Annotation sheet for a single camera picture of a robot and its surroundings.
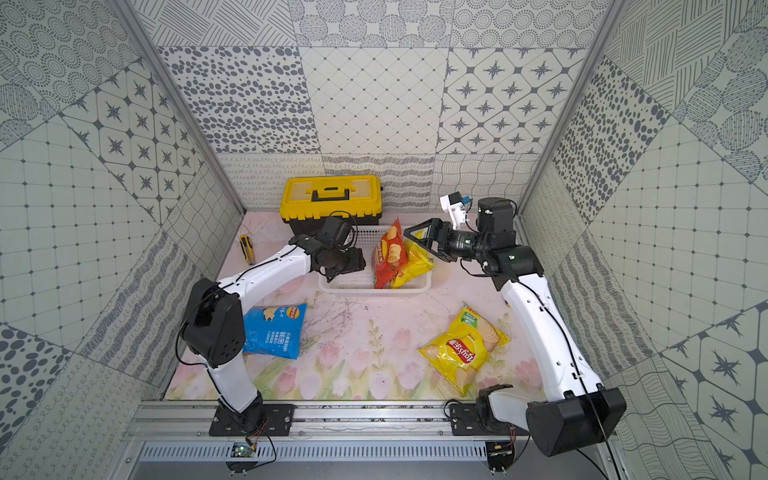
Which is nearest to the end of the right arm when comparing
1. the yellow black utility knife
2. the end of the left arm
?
the end of the left arm

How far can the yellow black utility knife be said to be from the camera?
106cm

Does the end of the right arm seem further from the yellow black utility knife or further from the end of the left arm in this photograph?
the yellow black utility knife

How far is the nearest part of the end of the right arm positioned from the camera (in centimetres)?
53
